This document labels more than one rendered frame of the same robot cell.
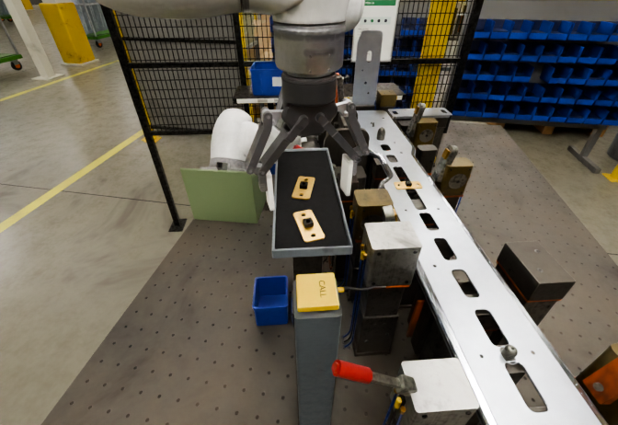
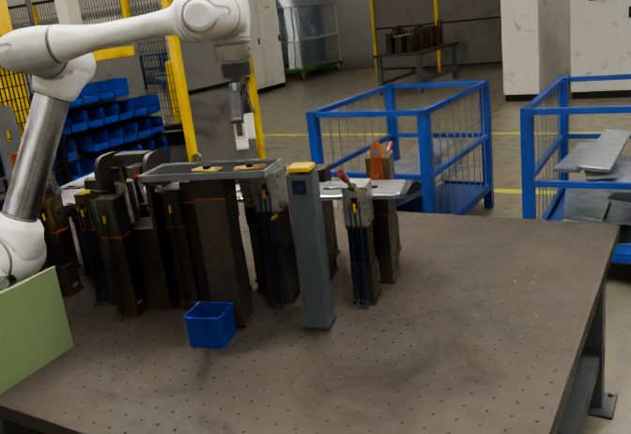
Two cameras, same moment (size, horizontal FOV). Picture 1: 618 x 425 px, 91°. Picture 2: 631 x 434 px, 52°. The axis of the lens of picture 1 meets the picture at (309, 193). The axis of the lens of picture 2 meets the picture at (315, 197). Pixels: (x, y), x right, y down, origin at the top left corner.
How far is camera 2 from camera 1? 153 cm
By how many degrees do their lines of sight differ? 63
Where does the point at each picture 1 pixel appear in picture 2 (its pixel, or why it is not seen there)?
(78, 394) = not seen: outside the picture
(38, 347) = not seen: outside the picture
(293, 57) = (245, 51)
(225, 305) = (181, 366)
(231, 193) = (37, 314)
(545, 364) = not seen: hidden behind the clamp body
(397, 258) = (282, 178)
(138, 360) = (198, 421)
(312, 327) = (314, 181)
